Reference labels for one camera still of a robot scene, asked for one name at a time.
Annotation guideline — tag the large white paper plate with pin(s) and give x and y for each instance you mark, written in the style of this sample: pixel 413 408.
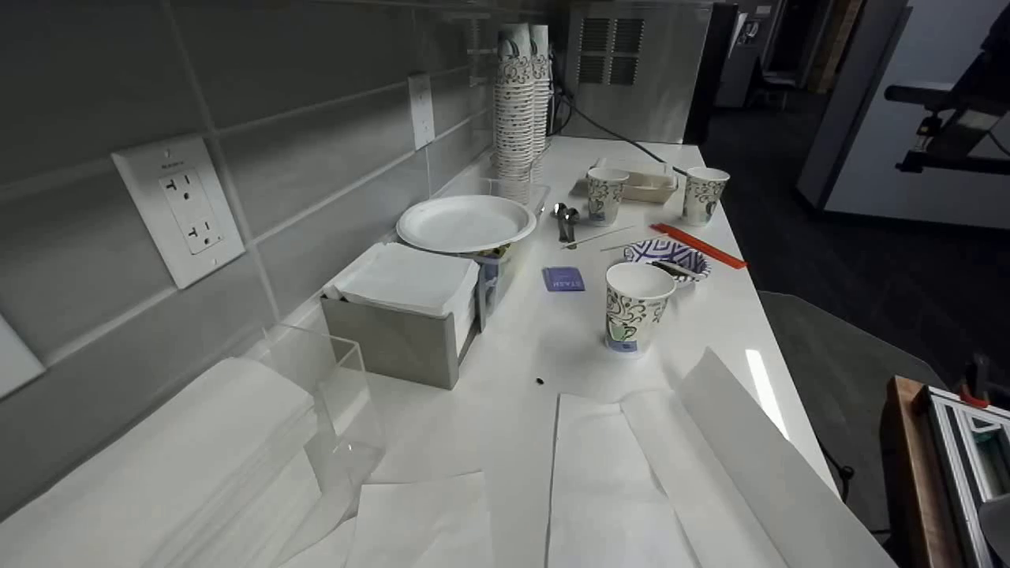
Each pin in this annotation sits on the large white paper plate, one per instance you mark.
pixel 466 225

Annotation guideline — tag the small patterned paper plate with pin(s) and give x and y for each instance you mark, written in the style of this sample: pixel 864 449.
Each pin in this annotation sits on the small patterned paper plate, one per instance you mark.
pixel 666 253

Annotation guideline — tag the purple square card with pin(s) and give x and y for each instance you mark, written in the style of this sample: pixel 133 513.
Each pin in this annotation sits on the purple square card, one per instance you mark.
pixel 564 280

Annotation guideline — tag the grey napkin dispenser box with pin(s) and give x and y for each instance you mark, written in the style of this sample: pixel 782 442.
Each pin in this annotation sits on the grey napkin dispenser box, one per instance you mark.
pixel 409 311

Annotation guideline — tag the near patterned paper cup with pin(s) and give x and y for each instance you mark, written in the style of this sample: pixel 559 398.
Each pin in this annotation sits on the near patterned paper cup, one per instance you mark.
pixel 635 301

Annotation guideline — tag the left far patterned cup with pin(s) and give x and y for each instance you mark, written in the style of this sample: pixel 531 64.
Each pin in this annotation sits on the left far patterned cup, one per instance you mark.
pixel 604 193

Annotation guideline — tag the shallow beige tray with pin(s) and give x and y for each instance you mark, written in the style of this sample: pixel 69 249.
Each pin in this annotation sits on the shallow beige tray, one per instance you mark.
pixel 638 189

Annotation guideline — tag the tall stack of paper cups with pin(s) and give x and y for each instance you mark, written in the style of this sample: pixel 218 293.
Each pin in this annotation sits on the tall stack of paper cups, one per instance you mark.
pixel 517 122

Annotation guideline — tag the right far patterned cup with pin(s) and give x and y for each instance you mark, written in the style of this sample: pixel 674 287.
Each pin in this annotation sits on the right far patterned cup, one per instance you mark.
pixel 700 193

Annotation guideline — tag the clear acrylic holder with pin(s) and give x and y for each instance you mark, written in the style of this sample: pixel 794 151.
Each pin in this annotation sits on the clear acrylic holder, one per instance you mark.
pixel 331 369

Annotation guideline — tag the white paper sheet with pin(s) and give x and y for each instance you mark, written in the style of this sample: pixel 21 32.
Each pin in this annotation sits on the white paper sheet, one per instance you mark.
pixel 691 478

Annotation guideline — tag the white paper towel stack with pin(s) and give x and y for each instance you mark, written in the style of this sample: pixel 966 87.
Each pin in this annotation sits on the white paper towel stack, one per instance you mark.
pixel 180 472

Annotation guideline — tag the wooden framed cart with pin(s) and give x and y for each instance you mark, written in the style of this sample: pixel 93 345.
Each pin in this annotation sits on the wooden framed cart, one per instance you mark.
pixel 946 478

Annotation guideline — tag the white wall power outlet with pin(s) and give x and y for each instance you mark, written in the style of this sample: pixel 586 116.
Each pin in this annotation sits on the white wall power outlet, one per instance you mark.
pixel 185 205

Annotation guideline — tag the black camera stand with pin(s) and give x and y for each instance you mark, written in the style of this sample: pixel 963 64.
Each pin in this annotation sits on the black camera stand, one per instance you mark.
pixel 966 110

